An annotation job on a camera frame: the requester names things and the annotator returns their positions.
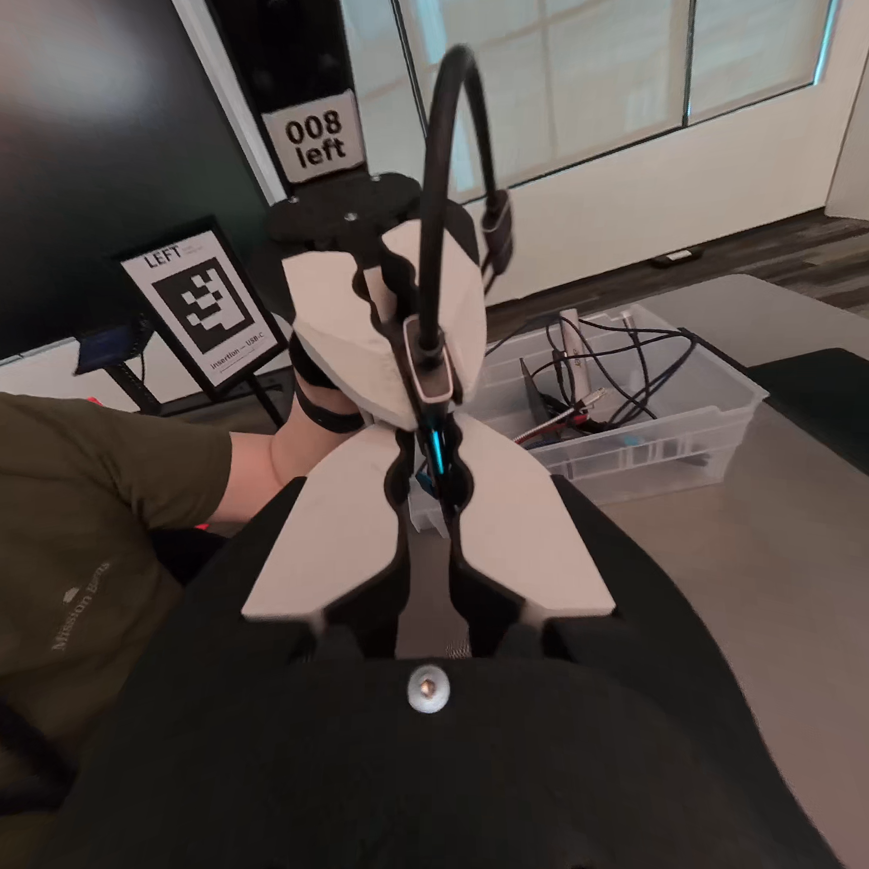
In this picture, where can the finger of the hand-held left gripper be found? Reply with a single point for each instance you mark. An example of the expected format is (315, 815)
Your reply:
(332, 319)
(465, 305)

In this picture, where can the person's left forearm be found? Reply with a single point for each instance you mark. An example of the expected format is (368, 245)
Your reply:
(265, 468)

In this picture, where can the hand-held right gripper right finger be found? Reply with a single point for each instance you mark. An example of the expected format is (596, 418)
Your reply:
(529, 536)

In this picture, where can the dark bin divider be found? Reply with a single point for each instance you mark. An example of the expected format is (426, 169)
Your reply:
(533, 400)

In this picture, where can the framed marker sign on stand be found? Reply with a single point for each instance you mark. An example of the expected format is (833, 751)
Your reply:
(203, 299)

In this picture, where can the large grid window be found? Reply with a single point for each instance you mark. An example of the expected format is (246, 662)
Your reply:
(611, 81)

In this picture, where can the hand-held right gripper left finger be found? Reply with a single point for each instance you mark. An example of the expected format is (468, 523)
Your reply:
(326, 536)

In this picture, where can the large black screen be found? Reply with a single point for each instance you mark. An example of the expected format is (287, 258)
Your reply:
(102, 170)

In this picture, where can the clear plastic bin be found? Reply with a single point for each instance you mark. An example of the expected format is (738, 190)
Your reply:
(713, 421)

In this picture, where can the small blue screen device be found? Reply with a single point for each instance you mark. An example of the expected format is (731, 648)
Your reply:
(108, 347)

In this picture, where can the small black floor box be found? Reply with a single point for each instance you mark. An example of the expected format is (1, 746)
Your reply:
(675, 256)

